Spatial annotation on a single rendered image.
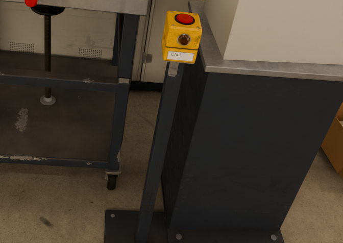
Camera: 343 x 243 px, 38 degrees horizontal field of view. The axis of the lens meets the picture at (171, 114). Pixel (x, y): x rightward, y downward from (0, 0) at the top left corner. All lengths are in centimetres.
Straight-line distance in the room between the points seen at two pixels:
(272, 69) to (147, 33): 96
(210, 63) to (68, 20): 101
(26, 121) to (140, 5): 77
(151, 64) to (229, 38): 102
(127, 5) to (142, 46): 90
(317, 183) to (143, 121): 80
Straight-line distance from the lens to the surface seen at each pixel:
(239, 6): 130
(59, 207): 190
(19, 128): 193
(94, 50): 230
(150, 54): 228
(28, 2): 137
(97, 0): 140
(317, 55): 147
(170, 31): 118
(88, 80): 158
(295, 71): 142
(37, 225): 185
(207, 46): 141
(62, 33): 226
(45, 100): 203
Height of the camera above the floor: 149
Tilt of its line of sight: 40 degrees down
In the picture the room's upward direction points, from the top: 12 degrees clockwise
